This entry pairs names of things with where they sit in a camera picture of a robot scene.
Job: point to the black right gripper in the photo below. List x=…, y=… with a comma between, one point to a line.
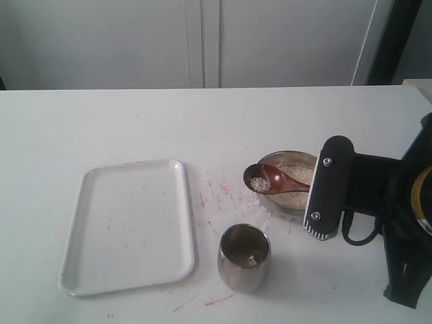
x=397, y=193

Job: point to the brown wooden spoon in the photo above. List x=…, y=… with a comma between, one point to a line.
x=269, y=180

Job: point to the steel bowl of rice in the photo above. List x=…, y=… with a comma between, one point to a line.
x=299, y=166

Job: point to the stainless steel cup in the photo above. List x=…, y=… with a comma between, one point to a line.
x=244, y=258

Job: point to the white rectangular plastic tray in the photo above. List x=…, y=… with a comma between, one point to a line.
x=131, y=228

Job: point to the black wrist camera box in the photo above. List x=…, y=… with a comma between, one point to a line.
x=329, y=187

